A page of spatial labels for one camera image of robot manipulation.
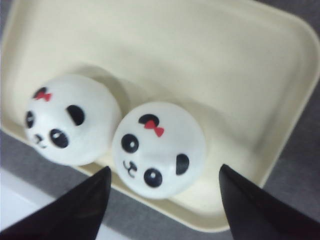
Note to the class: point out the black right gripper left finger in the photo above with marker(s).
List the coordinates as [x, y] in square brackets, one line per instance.
[76, 215]

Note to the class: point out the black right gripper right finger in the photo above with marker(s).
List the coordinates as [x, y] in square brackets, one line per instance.
[254, 214]

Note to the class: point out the white panda bun with bow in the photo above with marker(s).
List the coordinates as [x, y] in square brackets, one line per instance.
[71, 120]

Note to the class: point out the white panda bun red bow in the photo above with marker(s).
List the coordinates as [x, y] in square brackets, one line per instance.
[158, 149]

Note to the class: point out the cream rectangular plastic tray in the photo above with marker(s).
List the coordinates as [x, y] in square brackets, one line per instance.
[244, 69]

